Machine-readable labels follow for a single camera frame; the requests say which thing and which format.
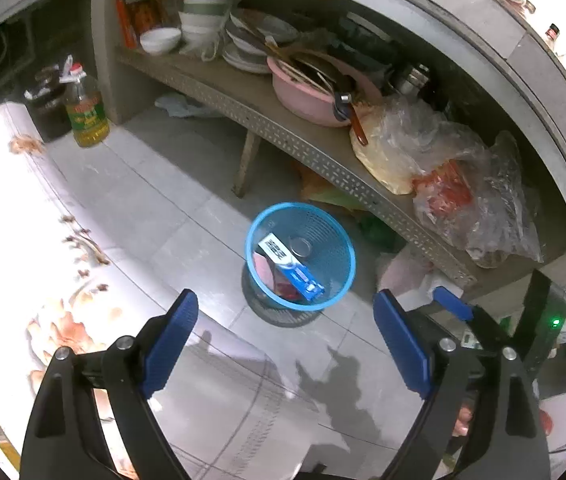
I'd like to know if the pink round item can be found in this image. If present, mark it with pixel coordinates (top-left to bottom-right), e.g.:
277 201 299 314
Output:
252 252 275 290

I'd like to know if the blue white toothpaste box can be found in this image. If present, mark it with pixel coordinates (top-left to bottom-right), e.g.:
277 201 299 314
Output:
258 233 325 302

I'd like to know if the blue mesh trash basket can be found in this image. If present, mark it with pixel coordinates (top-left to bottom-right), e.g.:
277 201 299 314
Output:
244 202 356 313

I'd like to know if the floral tablecloth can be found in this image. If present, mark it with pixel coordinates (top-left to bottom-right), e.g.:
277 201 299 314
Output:
0 103 316 479

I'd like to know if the clear bag with food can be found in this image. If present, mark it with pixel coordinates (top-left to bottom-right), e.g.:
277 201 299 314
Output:
350 94 543 269

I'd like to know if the white rag on floor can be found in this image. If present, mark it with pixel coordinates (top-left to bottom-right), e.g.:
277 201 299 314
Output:
155 92 223 118

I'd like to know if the cooking oil bottle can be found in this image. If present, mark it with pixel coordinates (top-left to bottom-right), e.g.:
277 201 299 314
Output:
60 63 110 148

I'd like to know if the dark ceramic jar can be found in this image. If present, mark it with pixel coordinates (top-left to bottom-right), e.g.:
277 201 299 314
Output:
24 64 71 142

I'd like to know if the pink basin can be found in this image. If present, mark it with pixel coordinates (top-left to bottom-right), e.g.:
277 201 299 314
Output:
266 52 383 128

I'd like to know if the white bowl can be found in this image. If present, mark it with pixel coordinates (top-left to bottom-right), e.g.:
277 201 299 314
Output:
140 27 182 55

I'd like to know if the stack of plates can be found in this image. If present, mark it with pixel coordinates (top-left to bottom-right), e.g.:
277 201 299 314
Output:
222 8 299 75

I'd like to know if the stack of bowls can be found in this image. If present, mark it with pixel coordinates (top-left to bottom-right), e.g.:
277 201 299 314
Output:
179 0 233 62

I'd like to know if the red booklet on shelf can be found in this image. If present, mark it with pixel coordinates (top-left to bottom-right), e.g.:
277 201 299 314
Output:
116 0 164 49

